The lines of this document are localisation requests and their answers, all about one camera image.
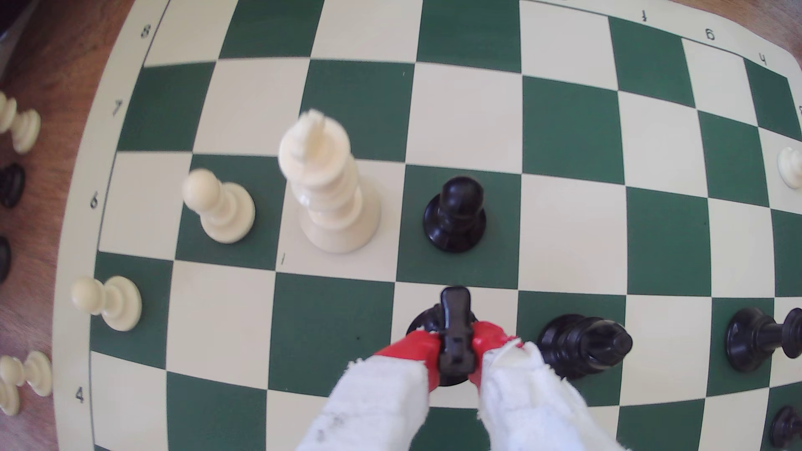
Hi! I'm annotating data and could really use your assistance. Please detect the black pawn chess piece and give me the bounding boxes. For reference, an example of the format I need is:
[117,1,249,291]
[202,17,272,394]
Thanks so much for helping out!
[769,405,802,449]
[423,176,487,254]

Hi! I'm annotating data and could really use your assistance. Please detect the white pawn chess piece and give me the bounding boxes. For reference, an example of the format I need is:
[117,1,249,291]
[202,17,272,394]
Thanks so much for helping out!
[0,351,54,398]
[777,147,802,190]
[182,168,256,244]
[71,276,143,332]
[0,93,41,155]

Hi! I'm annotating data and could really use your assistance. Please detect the black queen chess piece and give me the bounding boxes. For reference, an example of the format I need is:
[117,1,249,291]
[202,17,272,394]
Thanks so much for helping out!
[726,307,802,374]

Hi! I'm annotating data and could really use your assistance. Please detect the black bishop chess piece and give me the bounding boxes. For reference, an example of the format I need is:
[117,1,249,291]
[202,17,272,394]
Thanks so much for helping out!
[537,313,634,380]

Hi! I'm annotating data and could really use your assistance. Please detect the green white chess board mat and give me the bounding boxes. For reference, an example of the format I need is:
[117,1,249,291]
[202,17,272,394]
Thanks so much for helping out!
[53,0,802,451]

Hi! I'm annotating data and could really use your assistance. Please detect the black knight chess piece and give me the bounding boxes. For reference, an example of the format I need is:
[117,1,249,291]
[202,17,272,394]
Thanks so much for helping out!
[406,286,480,387]

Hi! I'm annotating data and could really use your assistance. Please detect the white king chess piece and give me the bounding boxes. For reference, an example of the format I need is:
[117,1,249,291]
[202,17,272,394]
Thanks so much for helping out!
[278,109,382,254]

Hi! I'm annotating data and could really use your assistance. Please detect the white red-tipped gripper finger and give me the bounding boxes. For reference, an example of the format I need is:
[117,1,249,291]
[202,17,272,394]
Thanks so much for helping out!
[297,331,443,451]
[470,321,627,451]

